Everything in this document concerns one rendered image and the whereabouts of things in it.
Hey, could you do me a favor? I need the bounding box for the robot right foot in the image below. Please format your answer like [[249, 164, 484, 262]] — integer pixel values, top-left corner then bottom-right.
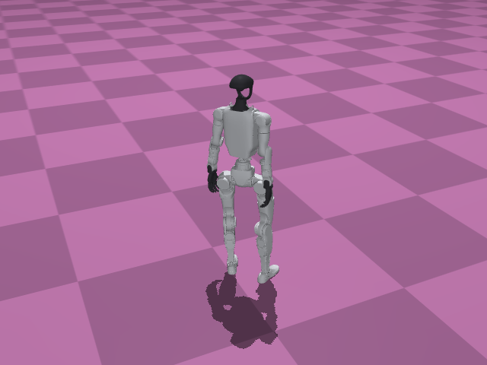
[[257, 265, 279, 284]]

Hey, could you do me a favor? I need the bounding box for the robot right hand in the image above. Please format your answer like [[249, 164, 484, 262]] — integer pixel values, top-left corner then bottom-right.
[[260, 180, 273, 208]]

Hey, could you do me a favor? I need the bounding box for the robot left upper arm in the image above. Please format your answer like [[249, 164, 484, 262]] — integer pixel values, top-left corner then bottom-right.
[[212, 106, 226, 147]]

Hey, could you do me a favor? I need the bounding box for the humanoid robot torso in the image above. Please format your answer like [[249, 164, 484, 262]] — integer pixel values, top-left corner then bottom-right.
[[223, 102, 260, 187]]

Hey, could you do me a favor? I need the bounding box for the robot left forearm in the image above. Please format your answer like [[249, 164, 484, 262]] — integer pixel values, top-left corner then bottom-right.
[[207, 137, 220, 171]]

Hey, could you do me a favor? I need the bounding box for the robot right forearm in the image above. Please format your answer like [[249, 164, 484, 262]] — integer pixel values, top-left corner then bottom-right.
[[259, 147, 273, 186]]

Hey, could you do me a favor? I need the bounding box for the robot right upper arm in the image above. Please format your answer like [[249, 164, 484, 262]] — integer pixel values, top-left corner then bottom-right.
[[253, 111, 272, 157]]

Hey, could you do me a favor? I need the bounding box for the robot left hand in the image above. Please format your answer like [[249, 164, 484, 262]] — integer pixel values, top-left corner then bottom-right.
[[208, 165, 219, 192]]

